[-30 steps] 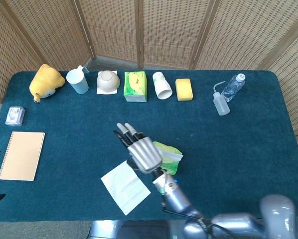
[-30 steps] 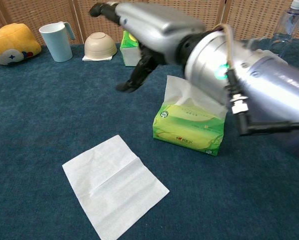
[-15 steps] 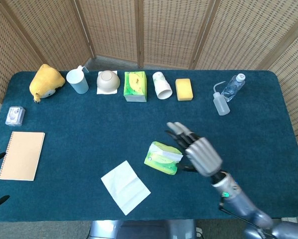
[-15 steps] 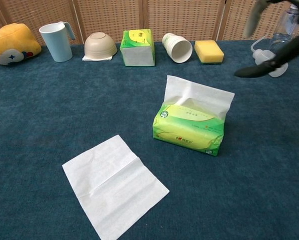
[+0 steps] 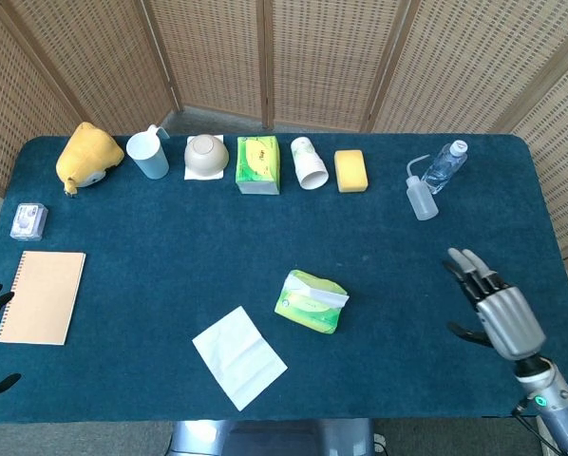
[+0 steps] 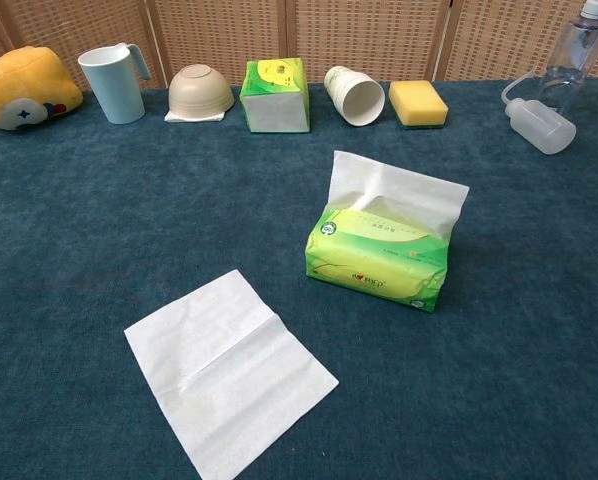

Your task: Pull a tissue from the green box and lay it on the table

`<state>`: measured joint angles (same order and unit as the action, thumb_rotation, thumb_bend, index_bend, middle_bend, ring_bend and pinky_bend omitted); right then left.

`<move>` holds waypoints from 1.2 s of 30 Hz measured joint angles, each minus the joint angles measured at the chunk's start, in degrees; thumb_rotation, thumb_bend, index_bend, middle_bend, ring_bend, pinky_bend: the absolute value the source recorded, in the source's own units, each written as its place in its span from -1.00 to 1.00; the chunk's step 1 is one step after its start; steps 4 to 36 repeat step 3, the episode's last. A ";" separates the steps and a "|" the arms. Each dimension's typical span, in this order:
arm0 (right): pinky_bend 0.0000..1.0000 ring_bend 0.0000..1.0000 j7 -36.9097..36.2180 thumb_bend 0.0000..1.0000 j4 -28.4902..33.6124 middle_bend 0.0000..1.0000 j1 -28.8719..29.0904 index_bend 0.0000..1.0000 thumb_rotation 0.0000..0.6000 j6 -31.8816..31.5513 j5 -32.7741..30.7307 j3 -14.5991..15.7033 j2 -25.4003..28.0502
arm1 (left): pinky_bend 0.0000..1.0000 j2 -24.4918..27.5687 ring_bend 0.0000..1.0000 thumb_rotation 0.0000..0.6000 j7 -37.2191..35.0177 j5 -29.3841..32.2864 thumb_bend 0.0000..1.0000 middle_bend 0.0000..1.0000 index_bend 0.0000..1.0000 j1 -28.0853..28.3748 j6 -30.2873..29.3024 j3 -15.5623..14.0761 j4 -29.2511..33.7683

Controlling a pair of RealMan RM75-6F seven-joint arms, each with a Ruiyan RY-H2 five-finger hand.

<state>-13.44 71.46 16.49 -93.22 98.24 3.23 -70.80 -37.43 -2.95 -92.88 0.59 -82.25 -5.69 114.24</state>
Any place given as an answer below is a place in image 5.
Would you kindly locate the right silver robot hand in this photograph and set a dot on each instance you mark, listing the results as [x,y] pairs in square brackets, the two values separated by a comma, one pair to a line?
[514,320]

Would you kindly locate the white tissue sheet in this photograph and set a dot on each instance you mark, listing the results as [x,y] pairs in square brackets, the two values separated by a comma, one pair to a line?
[329,297]
[239,356]

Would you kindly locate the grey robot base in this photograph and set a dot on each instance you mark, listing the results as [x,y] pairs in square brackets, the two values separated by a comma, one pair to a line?
[274,439]

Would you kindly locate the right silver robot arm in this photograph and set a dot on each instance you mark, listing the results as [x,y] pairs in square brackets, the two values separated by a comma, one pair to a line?
[554,408]

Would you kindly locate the opened green tissue pack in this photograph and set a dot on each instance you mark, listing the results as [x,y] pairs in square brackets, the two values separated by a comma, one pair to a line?
[308,311]

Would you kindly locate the full green tissue pack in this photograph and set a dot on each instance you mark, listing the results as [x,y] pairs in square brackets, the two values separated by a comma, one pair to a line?
[258,164]

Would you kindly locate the tan spiral notebook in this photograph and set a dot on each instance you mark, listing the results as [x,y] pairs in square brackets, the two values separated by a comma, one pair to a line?
[42,297]

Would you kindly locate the small purple clear box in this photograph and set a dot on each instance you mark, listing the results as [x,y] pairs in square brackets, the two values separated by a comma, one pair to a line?
[28,221]

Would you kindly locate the translucent wash bottle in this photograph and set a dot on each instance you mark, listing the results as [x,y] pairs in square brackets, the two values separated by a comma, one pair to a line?
[422,199]

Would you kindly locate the clear water bottle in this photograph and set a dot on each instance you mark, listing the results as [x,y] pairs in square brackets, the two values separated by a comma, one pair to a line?
[444,167]

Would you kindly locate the yellow plush toy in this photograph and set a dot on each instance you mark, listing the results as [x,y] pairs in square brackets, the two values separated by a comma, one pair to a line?
[88,152]

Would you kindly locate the dark teal table cloth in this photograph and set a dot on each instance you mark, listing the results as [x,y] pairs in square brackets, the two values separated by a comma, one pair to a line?
[170,228]

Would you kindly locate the light blue plastic cup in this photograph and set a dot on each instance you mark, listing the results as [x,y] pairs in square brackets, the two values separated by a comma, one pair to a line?
[148,157]

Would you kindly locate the yellow sponge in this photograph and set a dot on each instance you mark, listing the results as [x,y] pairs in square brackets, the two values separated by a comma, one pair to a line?
[351,170]

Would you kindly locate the white paper cup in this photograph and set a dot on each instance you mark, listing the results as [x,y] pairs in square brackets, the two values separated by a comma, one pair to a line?
[308,164]

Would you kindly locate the beige bowl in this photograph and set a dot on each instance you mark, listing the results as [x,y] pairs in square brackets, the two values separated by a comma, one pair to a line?
[206,154]

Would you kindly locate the rattan folding screen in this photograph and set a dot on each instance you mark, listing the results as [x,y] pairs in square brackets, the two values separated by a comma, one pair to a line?
[312,57]

